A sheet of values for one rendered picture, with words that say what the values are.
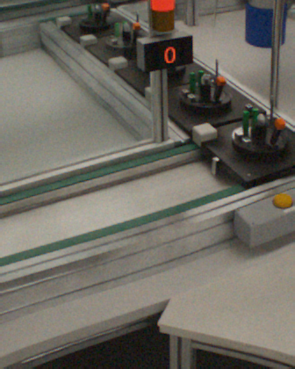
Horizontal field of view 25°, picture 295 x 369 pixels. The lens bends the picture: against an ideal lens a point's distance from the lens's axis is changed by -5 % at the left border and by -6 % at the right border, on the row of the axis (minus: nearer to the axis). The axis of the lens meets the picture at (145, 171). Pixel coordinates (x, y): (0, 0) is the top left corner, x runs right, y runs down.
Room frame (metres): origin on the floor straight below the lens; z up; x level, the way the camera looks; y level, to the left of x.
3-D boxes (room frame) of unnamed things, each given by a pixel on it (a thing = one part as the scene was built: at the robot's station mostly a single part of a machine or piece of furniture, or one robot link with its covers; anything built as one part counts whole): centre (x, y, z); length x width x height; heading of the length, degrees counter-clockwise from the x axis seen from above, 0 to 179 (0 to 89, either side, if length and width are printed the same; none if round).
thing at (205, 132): (1.42, -0.14, 0.97); 0.05 x 0.05 x 0.04; 25
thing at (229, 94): (1.60, -0.16, 1.01); 0.24 x 0.24 x 0.13; 25
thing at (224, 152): (1.37, -0.27, 0.96); 0.24 x 0.24 x 0.02; 25
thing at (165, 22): (1.40, -0.05, 1.28); 0.05 x 0.05 x 0.05
